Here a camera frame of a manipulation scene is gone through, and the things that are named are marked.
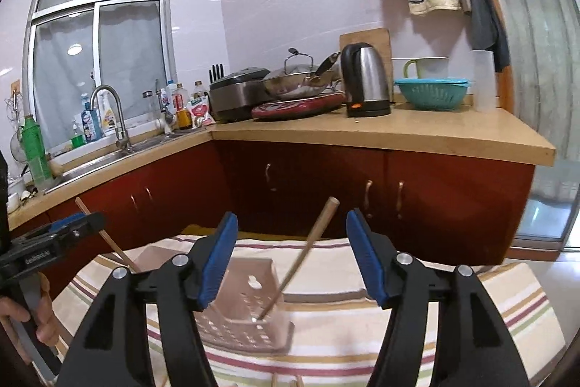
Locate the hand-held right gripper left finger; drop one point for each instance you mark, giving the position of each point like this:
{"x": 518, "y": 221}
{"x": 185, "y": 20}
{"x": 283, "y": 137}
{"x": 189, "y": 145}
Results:
{"x": 222, "y": 262}

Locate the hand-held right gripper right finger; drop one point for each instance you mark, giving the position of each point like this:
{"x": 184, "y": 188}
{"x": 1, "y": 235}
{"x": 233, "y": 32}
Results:
{"x": 368, "y": 262}

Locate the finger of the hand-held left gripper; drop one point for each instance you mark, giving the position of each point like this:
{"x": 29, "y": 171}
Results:
{"x": 75, "y": 228}

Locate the pink perforated utensil basket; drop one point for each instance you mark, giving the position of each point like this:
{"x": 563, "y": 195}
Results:
{"x": 253, "y": 278}

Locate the slim wooden chopstick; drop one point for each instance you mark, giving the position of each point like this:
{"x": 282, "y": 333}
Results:
{"x": 308, "y": 248}
{"x": 115, "y": 252}

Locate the person's left hand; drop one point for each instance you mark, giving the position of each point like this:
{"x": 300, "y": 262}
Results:
{"x": 46, "y": 314}

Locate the white ceramic bowl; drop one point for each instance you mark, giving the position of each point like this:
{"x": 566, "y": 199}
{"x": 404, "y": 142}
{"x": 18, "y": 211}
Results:
{"x": 16, "y": 187}

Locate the steel kitchen sink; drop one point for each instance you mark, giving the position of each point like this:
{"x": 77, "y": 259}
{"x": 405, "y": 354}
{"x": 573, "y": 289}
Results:
{"x": 113, "y": 158}

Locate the small green liquid bottle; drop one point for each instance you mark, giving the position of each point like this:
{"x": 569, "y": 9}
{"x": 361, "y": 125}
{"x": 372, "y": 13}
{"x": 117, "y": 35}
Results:
{"x": 78, "y": 138}

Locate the green plastic bottle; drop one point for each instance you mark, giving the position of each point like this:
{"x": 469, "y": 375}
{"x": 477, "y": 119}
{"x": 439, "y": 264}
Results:
{"x": 34, "y": 146}

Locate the striped tablecloth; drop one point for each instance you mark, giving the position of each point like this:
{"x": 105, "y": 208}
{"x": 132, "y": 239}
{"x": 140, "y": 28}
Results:
{"x": 326, "y": 350}

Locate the hanging mesh strainer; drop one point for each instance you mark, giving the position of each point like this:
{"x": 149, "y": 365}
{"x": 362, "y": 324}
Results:
{"x": 17, "y": 149}

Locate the red kitchen cabinet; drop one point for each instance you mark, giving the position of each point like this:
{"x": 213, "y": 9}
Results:
{"x": 453, "y": 205}

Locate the blue dish soap bottle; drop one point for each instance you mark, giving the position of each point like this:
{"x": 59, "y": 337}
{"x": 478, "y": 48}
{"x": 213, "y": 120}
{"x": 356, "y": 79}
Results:
{"x": 90, "y": 124}

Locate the white spray bottle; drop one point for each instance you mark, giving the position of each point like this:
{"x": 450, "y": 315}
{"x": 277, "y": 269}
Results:
{"x": 108, "y": 115}

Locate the steel kitchen faucet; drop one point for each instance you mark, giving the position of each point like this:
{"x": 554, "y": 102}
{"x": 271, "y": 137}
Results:
{"x": 118, "y": 115}

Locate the wooden kitchen countertop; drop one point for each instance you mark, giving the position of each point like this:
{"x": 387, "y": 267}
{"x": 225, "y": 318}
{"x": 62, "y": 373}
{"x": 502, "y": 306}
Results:
{"x": 408, "y": 131}

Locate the clear glass jar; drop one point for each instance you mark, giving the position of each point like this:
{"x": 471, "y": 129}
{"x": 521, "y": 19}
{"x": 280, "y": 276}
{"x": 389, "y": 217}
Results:
{"x": 148, "y": 101}

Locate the pink white seasoning packet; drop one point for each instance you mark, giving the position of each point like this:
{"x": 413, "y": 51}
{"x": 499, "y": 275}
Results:
{"x": 202, "y": 111}

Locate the grey rice cooker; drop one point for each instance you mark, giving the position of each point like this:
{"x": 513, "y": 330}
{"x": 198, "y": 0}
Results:
{"x": 235, "y": 94}

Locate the red induction cooker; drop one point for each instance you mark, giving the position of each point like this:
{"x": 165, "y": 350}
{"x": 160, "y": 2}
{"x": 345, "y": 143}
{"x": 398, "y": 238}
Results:
{"x": 294, "y": 107}

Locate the clear seasoning bottle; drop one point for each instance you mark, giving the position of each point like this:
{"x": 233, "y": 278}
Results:
{"x": 199, "y": 90}

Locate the teal plastic colander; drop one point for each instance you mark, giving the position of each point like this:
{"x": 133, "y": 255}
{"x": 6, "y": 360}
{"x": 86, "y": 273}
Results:
{"x": 430, "y": 94}

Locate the sliding kitchen window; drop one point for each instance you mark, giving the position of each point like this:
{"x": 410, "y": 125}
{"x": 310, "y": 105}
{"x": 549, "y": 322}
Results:
{"x": 122, "y": 51}

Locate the steel electric kettle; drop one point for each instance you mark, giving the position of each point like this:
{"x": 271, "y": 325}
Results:
{"x": 367, "y": 78}

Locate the steel wok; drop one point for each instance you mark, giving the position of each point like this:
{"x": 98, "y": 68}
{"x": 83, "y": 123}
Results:
{"x": 294, "y": 85}

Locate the glass wok lid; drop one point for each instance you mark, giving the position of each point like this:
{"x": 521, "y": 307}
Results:
{"x": 299, "y": 63}

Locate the translucent plastic container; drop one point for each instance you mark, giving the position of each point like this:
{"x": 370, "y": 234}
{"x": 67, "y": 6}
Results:
{"x": 483, "y": 83}

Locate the wooden cutting board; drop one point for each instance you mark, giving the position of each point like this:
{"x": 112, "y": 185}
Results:
{"x": 362, "y": 37}

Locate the frosted glass sliding door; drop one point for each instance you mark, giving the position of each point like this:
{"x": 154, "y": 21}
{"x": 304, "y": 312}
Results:
{"x": 539, "y": 74}

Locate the dark grey cloth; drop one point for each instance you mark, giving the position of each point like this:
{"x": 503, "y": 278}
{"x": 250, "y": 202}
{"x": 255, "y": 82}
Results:
{"x": 482, "y": 15}

